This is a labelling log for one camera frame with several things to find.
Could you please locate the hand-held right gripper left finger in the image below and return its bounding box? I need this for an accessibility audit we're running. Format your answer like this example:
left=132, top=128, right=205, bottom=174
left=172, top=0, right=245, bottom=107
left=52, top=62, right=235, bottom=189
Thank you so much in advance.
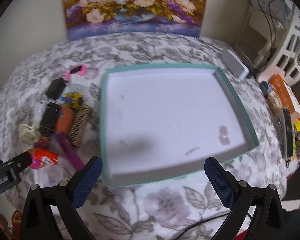
left=20, top=156, right=103, bottom=240

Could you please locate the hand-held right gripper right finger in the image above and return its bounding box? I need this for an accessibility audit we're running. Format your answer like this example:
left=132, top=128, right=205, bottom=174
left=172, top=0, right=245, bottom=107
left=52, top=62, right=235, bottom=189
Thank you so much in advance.
left=204, top=157, right=285, bottom=240

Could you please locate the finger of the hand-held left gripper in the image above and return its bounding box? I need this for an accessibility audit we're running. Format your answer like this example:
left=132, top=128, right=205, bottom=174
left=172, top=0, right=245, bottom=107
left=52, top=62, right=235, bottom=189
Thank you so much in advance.
left=5, top=152, right=33, bottom=171

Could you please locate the orange bottle white cap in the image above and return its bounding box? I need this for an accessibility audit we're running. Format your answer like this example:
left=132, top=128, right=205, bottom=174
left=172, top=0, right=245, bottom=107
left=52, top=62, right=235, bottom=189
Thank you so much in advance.
left=31, top=147, right=59, bottom=166

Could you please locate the cream lantern toy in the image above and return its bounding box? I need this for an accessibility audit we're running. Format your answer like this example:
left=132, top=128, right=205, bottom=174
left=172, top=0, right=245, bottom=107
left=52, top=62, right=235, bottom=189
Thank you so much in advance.
left=18, top=124, right=40, bottom=144

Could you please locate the purple lighter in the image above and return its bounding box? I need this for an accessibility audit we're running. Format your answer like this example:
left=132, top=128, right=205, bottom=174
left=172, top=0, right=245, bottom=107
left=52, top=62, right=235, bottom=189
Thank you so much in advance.
left=52, top=133, right=85, bottom=171

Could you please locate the black toy car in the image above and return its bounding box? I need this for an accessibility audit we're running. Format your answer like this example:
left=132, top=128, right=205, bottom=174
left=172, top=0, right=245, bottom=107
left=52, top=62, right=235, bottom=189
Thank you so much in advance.
left=39, top=102, right=62, bottom=137

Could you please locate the gold patterned lighter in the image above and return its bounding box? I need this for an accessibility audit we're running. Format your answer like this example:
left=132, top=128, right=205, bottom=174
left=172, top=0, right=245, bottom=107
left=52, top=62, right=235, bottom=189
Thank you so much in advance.
left=68, top=105, right=92, bottom=147

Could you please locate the orange carrot-shaped case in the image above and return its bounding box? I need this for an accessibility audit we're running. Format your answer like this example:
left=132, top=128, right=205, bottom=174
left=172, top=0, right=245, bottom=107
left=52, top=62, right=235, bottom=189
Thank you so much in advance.
left=55, top=107, right=74, bottom=133

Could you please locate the colourful block toy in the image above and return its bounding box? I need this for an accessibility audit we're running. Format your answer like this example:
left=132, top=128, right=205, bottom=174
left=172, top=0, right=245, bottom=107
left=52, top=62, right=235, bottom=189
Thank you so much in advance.
left=61, top=92, right=85, bottom=109

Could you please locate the black charger plug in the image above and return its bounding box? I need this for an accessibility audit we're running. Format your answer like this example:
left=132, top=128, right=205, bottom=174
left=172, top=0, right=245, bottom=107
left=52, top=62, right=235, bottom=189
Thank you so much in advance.
left=45, top=78, right=67, bottom=100

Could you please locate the teal shallow cardboard box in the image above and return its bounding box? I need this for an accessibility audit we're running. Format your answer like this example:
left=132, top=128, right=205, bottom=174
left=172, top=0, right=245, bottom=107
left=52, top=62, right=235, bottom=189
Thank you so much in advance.
left=99, top=64, right=259, bottom=187

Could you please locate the white charger plug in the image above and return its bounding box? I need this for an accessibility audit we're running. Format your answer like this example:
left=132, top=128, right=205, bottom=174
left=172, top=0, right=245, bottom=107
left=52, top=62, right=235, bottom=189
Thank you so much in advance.
left=69, top=76, right=87, bottom=96

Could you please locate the pink wrist watch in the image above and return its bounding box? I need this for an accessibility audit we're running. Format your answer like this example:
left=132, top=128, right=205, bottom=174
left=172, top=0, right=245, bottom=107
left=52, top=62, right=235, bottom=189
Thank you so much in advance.
left=65, top=64, right=88, bottom=82

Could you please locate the red patterned cloth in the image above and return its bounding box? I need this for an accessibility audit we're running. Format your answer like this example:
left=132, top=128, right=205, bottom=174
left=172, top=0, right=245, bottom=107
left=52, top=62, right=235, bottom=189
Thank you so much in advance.
left=10, top=209, right=23, bottom=234

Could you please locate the smartphone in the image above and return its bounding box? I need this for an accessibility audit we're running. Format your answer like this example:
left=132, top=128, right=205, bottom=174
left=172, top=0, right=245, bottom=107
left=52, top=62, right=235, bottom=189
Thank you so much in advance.
left=281, top=108, right=295, bottom=158

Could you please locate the dark cloth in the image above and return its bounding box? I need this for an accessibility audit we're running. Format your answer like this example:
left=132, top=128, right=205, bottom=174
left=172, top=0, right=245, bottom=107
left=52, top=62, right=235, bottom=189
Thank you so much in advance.
left=282, top=205, right=300, bottom=240

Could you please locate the blue patterned tape roll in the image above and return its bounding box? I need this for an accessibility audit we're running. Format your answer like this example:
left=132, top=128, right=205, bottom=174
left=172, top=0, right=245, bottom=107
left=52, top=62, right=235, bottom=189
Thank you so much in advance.
left=259, top=81, right=272, bottom=97

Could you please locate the orange book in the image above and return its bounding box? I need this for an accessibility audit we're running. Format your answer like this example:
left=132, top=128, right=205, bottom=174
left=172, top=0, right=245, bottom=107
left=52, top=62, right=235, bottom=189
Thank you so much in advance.
left=268, top=73, right=300, bottom=118

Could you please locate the white rectangular device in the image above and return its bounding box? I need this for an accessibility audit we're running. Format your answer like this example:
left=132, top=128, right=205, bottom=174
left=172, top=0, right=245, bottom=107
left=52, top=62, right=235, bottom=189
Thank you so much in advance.
left=221, top=49, right=250, bottom=79

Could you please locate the white lattice rack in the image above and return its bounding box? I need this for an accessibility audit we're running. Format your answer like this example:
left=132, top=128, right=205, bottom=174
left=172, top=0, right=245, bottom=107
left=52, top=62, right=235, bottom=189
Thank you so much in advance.
left=272, top=2, right=300, bottom=81

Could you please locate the cream shelf unit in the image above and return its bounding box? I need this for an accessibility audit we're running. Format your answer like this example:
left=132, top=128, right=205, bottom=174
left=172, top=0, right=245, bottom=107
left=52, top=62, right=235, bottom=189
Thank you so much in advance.
left=246, top=5, right=275, bottom=64

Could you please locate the floral painting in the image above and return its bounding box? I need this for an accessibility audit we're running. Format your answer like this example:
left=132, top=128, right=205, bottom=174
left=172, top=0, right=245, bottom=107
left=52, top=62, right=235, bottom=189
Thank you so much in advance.
left=61, top=0, right=209, bottom=41

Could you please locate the black cable on blanket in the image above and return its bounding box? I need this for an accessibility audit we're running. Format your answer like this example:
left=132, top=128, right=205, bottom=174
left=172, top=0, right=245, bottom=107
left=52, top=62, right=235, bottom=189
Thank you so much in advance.
left=177, top=212, right=254, bottom=240

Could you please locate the black hanging cable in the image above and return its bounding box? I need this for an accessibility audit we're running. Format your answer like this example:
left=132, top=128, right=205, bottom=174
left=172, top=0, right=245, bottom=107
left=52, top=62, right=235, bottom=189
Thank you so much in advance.
left=255, top=0, right=280, bottom=65

